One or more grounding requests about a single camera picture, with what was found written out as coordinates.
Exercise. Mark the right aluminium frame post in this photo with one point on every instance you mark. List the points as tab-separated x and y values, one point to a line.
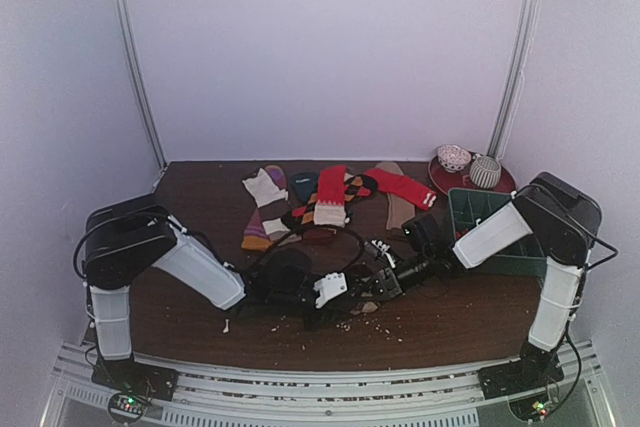
515	79

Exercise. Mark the red sock white cuff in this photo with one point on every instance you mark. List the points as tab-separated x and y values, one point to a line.
406	188

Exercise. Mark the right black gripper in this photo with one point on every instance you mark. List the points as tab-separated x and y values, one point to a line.
388	282

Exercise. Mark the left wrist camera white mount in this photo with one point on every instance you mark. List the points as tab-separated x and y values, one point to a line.
329	287

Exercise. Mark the tan brown sock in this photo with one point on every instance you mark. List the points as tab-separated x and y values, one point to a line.
400	210

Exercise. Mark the grey striped cup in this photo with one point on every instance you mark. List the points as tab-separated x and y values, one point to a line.
485	172

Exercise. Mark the aluminium frame post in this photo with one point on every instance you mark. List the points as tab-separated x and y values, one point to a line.
515	79
136	78

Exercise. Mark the green divided organizer tray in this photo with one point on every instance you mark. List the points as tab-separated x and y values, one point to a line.
469	207

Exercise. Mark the orange brown argyle sock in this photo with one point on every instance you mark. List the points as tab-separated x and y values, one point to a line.
356	187

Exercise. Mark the left aluminium frame post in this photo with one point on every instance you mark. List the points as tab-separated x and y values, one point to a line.
136	78

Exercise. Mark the purple orange striped sock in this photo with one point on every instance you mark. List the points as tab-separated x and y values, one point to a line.
255	232

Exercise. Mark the dark blue sock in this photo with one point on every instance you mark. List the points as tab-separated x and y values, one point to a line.
304	184

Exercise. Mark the brown beige argyle sock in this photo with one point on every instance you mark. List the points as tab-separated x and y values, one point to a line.
362	298

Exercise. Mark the white brown block sock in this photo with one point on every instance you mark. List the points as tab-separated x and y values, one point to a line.
265	192

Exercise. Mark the red white zigzag sock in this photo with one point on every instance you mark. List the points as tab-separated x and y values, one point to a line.
330	201

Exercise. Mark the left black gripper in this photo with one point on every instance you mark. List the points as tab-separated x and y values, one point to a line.
329	314

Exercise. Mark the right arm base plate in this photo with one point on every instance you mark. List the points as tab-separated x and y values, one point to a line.
516	377

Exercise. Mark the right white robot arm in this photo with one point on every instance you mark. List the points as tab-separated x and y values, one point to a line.
563	223

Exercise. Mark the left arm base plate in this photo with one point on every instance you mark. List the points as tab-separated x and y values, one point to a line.
132	377

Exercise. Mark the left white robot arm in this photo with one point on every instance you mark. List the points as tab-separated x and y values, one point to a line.
123	240

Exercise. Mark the white red patterned bowl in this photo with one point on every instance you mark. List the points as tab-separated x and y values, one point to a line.
453	158

